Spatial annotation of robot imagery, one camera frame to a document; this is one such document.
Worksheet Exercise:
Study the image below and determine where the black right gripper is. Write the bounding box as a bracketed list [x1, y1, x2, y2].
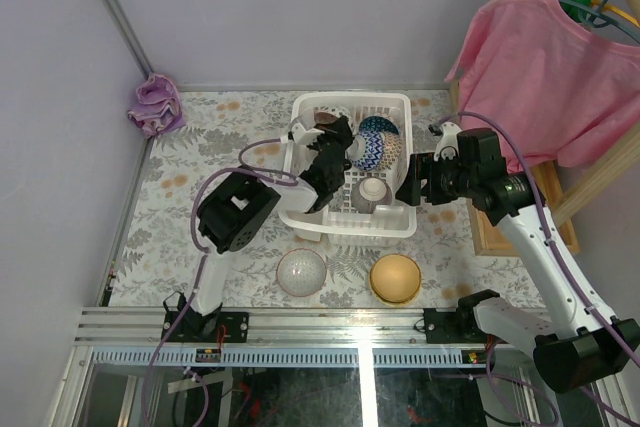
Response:
[394, 150, 478, 206]

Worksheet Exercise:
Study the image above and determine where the brown checker pattern bowl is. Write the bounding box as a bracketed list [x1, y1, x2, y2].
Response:
[377, 132, 403, 171]

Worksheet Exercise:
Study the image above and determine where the purple striped bowl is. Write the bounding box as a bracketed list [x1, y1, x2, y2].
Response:
[350, 177, 392, 214]

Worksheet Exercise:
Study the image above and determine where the white plastic dish rack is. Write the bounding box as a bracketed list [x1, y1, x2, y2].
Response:
[279, 92, 417, 247]

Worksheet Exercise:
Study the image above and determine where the blue triangle pattern bowl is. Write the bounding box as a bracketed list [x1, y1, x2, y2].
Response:
[359, 115, 400, 135]

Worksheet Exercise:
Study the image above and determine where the red eye pattern bowl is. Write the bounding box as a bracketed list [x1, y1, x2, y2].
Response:
[314, 105, 353, 128]

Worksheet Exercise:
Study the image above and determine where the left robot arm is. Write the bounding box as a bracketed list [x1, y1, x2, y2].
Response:
[184, 116, 354, 342]

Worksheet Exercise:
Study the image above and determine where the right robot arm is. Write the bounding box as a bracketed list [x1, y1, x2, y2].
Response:
[395, 122, 639, 393]

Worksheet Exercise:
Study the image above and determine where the yellow rimmed bottom bowl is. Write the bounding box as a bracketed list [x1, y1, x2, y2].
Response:
[369, 254, 422, 306]

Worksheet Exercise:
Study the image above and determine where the pink t-shirt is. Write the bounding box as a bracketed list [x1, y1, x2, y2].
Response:
[447, 0, 639, 172]

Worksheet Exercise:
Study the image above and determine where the purple folded cloth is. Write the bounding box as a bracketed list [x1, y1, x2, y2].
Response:
[127, 73, 186, 139]

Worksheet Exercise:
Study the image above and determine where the floral table mat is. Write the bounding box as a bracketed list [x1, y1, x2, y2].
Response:
[109, 91, 543, 309]

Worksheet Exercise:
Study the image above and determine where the green clothes hanger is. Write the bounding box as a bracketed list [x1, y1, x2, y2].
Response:
[559, 0, 639, 35]

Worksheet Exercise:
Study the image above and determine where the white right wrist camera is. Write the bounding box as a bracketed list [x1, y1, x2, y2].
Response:
[429, 121, 461, 161]

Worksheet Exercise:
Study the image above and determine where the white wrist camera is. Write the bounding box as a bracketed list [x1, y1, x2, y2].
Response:
[279, 123, 323, 146]
[429, 121, 461, 161]

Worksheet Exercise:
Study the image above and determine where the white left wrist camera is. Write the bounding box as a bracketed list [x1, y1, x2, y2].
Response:
[279, 123, 323, 146]

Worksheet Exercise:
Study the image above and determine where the aluminium mounting rail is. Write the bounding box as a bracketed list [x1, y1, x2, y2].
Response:
[73, 307, 426, 348]

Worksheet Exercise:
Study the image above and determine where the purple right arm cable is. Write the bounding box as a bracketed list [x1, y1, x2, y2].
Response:
[429, 111, 640, 426]

